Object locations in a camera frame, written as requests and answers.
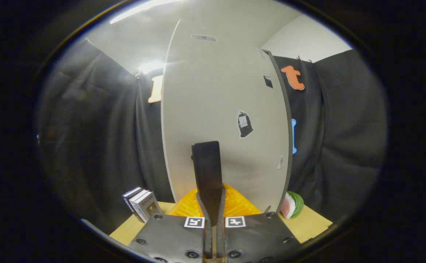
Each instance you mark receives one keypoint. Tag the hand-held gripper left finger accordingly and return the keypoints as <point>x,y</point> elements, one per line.
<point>169,237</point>

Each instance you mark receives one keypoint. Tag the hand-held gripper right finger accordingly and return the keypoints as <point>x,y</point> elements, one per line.
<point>260,237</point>

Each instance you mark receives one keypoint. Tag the gray shoe cabinet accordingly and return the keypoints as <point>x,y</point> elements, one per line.
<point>288,120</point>

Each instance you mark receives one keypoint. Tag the gray book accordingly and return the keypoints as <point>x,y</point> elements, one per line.
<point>150,206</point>

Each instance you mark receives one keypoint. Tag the watermelon slice toy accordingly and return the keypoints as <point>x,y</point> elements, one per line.
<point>293,205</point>

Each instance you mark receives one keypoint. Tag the white book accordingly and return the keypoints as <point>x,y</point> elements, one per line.
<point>137,202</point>

